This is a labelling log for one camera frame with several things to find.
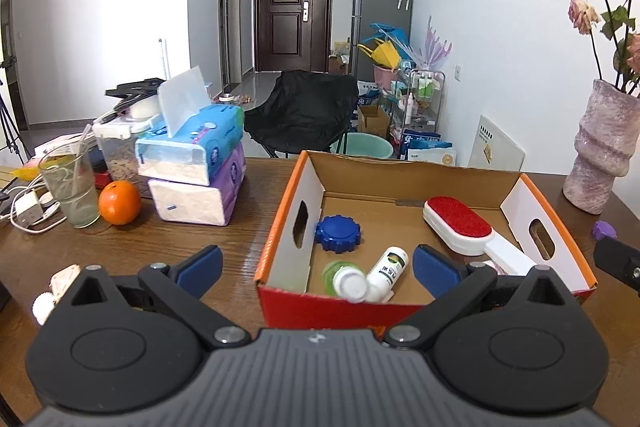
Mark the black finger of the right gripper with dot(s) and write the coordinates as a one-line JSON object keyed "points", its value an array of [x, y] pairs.
{"points": [[619, 260]]}

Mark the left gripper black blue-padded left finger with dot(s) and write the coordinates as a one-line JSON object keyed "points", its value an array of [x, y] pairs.
{"points": [[122, 343]]}

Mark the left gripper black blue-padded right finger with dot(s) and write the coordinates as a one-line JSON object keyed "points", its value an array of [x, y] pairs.
{"points": [[521, 346]]}

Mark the red white lint brush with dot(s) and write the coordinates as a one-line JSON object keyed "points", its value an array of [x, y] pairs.
{"points": [[467, 234]]}

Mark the white spray bottle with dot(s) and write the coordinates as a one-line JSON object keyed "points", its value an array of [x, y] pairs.
{"points": [[386, 272]]}

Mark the blue plastic lid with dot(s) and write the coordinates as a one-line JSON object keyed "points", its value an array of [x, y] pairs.
{"points": [[338, 234]]}

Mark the purple small cap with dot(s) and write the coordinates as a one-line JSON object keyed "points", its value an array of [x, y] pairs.
{"points": [[602, 229]]}

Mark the beige power adapter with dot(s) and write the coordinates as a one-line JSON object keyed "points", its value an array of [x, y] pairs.
{"points": [[62, 280]]}

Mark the pink textured vase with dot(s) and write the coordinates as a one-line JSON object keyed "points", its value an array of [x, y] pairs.
{"points": [[606, 140]]}

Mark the orange fruit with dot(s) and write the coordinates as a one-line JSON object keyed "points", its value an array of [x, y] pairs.
{"points": [[120, 203]]}

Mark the purple tissue pack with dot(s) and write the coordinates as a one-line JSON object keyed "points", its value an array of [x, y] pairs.
{"points": [[202, 205]]}

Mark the clear drinking glass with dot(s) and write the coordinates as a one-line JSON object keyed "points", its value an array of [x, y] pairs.
{"points": [[68, 174]]}

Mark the green spray bottle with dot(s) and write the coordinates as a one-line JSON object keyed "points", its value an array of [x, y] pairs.
{"points": [[346, 281]]}

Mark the red cardboard produce box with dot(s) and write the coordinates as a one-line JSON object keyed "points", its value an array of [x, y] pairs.
{"points": [[386, 198]]}

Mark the clear food container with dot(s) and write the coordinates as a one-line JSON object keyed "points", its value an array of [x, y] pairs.
{"points": [[116, 137]]}

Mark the blue tissue pack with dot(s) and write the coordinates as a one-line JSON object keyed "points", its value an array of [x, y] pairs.
{"points": [[196, 135]]}

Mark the black folding chair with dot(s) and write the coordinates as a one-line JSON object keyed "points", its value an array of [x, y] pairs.
{"points": [[304, 111]]}

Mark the yellow watering can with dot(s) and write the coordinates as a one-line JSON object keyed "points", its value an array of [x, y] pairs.
{"points": [[384, 54]]}

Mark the dark brown door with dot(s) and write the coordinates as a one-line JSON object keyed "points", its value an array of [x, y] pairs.
{"points": [[292, 34]]}

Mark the white charger with cable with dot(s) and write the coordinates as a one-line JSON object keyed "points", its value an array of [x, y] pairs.
{"points": [[30, 207]]}

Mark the camera tripod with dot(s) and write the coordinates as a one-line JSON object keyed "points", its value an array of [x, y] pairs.
{"points": [[13, 140]]}

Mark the wire storage rack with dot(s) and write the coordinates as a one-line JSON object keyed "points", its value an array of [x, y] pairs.
{"points": [[415, 98]]}

